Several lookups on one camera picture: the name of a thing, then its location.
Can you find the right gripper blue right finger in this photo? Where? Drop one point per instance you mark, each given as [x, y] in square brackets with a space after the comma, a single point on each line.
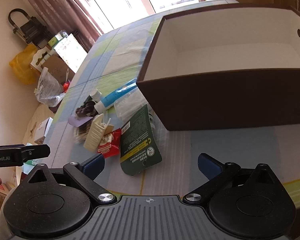
[209, 166]

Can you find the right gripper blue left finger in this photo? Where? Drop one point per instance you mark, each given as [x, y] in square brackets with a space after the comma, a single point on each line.
[93, 166]

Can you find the red snack packet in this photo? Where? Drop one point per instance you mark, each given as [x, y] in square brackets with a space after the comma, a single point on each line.
[110, 144]

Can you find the cream plastic hair claw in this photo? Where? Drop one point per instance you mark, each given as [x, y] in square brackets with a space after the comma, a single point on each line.
[98, 129]

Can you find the green Mentholatum blister card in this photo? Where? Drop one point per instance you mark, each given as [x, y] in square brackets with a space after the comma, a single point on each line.
[138, 149]

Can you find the dark purple velvet scrunchie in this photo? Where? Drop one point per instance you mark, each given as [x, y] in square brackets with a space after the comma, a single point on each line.
[86, 110]

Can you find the clear box of floss picks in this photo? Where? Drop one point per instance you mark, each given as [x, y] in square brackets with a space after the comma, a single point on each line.
[129, 104]

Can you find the blue tube white cap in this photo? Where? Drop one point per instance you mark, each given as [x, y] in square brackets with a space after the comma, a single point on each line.
[108, 101]

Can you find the white pill bottle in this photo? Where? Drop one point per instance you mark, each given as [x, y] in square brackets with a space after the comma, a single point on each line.
[95, 95]

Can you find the cotton swab bag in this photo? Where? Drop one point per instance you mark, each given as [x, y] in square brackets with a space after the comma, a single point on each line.
[81, 133]

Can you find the purple cosmetic tube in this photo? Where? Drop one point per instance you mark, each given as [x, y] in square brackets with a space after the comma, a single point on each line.
[76, 121]

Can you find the white small box on floor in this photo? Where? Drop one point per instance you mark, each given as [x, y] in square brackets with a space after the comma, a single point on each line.
[42, 130]

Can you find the clear plastic bag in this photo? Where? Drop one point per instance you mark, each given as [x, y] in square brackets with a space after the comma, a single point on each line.
[49, 91]

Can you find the yellow plastic bag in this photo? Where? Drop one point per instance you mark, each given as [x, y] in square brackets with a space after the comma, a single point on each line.
[21, 65]

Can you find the brown cardboard carton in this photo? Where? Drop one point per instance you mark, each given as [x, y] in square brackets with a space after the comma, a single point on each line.
[58, 69]

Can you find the brown cardboard storage box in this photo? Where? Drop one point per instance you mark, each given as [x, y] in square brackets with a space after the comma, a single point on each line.
[224, 66]

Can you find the checkered bed sheet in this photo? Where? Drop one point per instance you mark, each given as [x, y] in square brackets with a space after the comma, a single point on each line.
[116, 58]

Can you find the black folding hand trolley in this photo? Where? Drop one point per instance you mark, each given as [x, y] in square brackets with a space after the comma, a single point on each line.
[32, 32]

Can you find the pink curtain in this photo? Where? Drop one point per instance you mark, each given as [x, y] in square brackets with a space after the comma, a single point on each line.
[72, 16]

